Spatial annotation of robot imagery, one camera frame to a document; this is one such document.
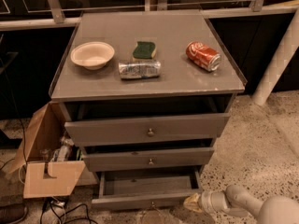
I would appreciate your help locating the grey middle drawer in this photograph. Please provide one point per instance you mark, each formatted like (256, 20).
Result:
(148, 159)

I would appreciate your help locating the white diagonal pole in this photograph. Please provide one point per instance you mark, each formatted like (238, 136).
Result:
(279, 62)

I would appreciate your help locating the metal railing frame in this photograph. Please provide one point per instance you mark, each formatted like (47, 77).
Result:
(26, 14)

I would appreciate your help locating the grey bottom drawer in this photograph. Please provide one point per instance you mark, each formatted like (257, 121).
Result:
(146, 188)

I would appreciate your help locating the grey drawer cabinet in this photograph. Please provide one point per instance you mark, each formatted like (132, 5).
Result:
(181, 89)

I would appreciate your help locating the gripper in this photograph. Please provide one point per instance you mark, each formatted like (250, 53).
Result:
(206, 201)

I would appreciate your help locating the plastic bottle in box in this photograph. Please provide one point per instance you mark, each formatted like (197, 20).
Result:
(65, 149)

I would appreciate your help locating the open cardboard box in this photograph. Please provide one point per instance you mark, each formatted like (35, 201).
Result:
(43, 177)

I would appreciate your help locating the grey top drawer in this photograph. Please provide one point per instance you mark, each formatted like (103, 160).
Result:
(88, 133)

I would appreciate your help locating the beige paper bowl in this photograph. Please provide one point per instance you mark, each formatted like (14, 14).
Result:
(92, 55)

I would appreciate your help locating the grey drawer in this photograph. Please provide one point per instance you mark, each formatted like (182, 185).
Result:
(148, 159)
(88, 133)
(146, 188)

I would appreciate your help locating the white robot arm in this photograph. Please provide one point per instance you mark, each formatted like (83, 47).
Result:
(236, 201)

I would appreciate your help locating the silver crushed can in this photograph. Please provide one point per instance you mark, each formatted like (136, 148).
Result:
(139, 69)

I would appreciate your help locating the green yellow sponge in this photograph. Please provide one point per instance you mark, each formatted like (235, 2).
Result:
(144, 50)

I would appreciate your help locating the red cola can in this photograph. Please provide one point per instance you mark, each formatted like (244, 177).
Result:
(203, 56)

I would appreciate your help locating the dark shoe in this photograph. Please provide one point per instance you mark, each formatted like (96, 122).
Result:
(13, 213)

